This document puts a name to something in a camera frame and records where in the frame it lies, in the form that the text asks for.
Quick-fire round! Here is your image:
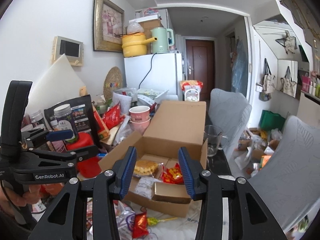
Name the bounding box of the gold framed picture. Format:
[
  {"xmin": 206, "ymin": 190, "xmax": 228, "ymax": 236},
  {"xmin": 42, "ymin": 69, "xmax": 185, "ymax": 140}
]
[{"xmin": 93, "ymin": 0, "xmax": 125, "ymax": 53}]

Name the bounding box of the woven straw mat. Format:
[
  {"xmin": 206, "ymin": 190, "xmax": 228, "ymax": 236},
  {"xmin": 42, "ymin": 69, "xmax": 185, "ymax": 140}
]
[{"xmin": 103, "ymin": 67, "xmax": 123, "ymax": 101}]

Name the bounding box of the brown cardboard box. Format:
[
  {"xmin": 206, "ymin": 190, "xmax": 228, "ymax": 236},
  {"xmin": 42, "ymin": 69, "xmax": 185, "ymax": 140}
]
[{"xmin": 99, "ymin": 101, "xmax": 207, "ymax": 217}]

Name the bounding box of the person's left hand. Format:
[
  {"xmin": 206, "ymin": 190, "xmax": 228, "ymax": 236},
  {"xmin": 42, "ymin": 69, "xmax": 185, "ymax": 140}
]
[{"xmin": 1, "ymin": 185, "xmax": 41, "ymax": 207}]

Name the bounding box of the green shopping bag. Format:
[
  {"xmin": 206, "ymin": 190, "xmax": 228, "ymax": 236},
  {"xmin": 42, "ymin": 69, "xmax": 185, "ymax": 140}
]
[{"xmin": 259, "ymin": 110, "xmax": 285, "ymax": 132}]

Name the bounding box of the white cutting board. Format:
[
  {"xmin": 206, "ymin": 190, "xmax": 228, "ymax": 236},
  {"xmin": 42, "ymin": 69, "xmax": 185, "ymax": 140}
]
[{"xmin": 26, "ymin": 55, "xmax": 85, "ymax": 114}]

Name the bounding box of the pink paper cups stack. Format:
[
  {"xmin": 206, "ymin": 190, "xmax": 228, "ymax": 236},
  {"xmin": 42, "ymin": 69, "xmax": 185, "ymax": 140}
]
[{"xmin": 129, "ymin": 106, "xmax": 151, "ymax": 135}]

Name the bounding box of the glass mug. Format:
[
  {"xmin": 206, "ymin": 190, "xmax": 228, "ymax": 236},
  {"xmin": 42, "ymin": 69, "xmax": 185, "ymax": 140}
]
[{"xmin": 203, "ymin": 125, "xmax": 228, "ymax": 157}]

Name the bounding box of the grey leaf pattern chair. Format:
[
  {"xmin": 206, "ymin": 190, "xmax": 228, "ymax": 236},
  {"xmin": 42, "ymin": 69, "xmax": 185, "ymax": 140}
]
[{"xmin": 249, "ymin": 116, "xmax": 319, "ymax": 232}]

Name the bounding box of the brown entrance door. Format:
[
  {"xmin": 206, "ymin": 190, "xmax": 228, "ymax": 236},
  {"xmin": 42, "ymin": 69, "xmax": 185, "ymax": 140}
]
[{"xmin": 185, "ymin": 40, "xmax": 215, "ymax": 101}]

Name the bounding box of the gold Dove chocolate box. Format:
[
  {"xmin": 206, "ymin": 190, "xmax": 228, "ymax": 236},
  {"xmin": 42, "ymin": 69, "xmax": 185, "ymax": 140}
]
[{"xmin": 151, "ymin": 182, "xmax": 191, "ymax": 204}]

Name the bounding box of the dark label snack jar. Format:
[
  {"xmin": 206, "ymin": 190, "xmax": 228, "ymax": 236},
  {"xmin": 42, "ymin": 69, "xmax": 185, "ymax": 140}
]
[{"xmin": 54, "ymin": 104, "xmax": 79, "ymax": 144}]

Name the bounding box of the yellow cooking pot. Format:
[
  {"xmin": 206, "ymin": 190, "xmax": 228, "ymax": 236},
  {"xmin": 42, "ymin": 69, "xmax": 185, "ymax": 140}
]
[{"xmin": 121, "ymin": 33, "xmax": 157, "ymax": 58}]

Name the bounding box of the white mini fridge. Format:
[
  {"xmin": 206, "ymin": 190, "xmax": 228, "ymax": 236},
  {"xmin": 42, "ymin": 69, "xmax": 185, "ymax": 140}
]
[{"xmin": 124, "ymin": 53, "xmax": 183, "ymax": 101}]

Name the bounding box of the red plastic canister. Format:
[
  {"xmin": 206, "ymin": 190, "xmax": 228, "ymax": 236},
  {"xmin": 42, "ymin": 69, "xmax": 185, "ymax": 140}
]
[{"xmin": 66, "ymin": 132, "xmax": 101, "ymax": 178}]

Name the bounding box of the silver purple snack bag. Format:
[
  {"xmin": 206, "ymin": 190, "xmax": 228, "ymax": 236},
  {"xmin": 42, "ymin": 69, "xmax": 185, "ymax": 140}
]
[{"xmin": 113, "ymin": 200, "xmax": 136, "ymax": 240}]

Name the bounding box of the yellow lollipop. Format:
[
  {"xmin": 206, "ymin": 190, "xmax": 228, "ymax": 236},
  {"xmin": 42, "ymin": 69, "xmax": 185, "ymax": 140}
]
[{"xmin": 147, "ymin": 217, "xmax": 177, "ymax": 226}]

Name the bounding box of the black snack pouch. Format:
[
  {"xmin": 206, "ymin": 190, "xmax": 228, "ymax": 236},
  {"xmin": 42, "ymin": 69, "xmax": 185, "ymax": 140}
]
[{"xmin": 44, "ymin": 95, "xmax": 99, "ymax": 143}]

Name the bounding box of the small red snack packet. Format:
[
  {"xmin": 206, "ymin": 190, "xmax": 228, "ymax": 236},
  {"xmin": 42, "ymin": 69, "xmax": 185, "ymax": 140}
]
[{"xmin": 132, "ymin": 212, "xmax": 149, "ymax": 239}]

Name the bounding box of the green electric kettle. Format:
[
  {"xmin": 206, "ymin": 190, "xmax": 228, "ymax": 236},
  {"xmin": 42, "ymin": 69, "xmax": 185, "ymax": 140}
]
[{"xmin": 151, "ymin": 27, "xmax": 175, "ymax": 54}]

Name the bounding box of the white bread print snack bag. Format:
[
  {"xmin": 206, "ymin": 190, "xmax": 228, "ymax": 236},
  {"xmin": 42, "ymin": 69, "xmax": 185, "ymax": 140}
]
[{"xmin": 134, "ymin": 176, "xmax": 160, "ymax": 199}]

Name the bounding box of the large red snack bag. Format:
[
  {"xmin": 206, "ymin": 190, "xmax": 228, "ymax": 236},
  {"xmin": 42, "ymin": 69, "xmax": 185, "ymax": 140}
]
[{"xmin": 161, "ymin": 163, "xmax": 184, "ymax": 185}]

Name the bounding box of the wall intercom panel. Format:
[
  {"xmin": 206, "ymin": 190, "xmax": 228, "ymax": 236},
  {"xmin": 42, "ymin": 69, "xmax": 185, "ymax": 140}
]
[{"xmin": 51, "ymin": 36, "xmax": 84, "ymax": 67}]

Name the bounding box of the clear waffle snack packet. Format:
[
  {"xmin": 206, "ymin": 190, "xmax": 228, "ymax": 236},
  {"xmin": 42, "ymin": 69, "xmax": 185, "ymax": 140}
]
[{"xmin": 133, "ymin": 159, "xmax": 162, "ymax": 178}]

